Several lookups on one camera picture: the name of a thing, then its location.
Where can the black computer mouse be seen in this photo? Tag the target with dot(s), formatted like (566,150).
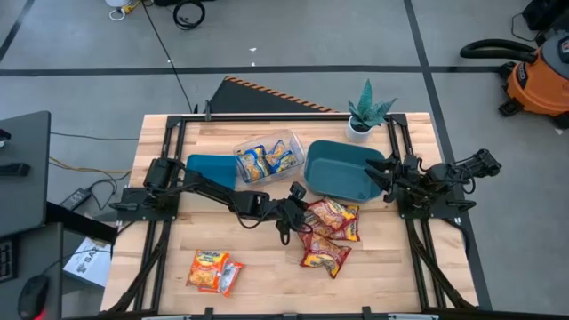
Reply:
(32,298)

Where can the large teal plastic bin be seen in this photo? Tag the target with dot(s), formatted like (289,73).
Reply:
(338,171)

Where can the red roast beef noodle pack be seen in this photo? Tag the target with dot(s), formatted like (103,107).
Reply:
(352,231)
(324,255)
(331,213)

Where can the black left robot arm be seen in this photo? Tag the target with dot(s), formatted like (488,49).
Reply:
(213,189)

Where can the blue soy sauce noodle pack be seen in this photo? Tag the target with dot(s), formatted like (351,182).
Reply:
(253,164)
(281,156)

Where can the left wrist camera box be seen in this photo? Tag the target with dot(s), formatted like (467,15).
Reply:
(298,191)

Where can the teal potted plant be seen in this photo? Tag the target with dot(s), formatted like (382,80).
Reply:
(366,113)

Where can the teal plastic lid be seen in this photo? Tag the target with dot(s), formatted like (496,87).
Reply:
(211,171)

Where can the black table frame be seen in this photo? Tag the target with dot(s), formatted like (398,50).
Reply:
(175,133)

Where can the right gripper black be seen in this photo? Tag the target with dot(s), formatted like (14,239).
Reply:
(406,178)

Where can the black power adapter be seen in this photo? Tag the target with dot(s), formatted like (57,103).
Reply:
(74,199)

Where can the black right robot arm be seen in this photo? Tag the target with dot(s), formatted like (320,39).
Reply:
(444,175)

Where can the black mat orange stripes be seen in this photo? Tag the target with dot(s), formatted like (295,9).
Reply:
(249,100)

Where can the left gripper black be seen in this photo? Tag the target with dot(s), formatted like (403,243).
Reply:
(291,213)

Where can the clear plastic container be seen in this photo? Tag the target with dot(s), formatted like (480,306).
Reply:
(242,149)

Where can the white trash can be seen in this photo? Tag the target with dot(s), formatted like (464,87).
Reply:
(116,2)

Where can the white printed box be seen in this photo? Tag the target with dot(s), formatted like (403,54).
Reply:
(89,262)

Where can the black keyboard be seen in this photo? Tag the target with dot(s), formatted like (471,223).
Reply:
(6,261)

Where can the orange noodle pack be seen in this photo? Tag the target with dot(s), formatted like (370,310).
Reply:
(232,277)
(205,269)

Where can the orange shop vacuum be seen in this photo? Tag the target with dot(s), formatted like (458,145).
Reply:
(538,80)

